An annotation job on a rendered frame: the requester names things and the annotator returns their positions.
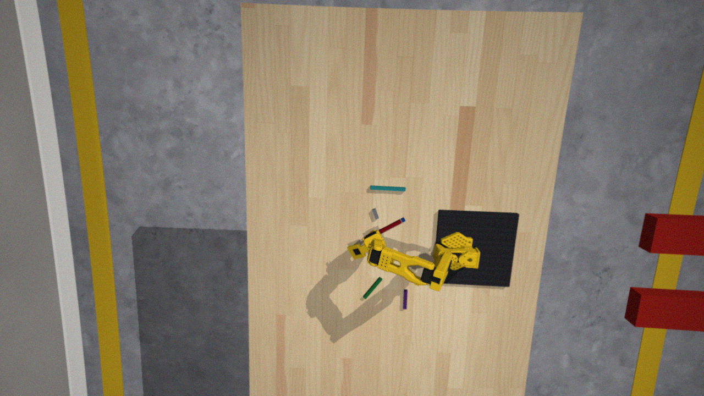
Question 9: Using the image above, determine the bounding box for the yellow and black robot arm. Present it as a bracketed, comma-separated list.
[367, 232, 479, 291]

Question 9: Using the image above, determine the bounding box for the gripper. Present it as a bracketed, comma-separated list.
[347, 230, 386, 259]

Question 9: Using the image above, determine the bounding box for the dark red rod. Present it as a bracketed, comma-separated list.
[379, 219, 402, 234]

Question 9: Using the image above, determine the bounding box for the turquoise rod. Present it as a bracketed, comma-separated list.
[370, 185, 406, 191]

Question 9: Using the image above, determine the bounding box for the dark green rod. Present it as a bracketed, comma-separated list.
[363, 277, 382, 299]

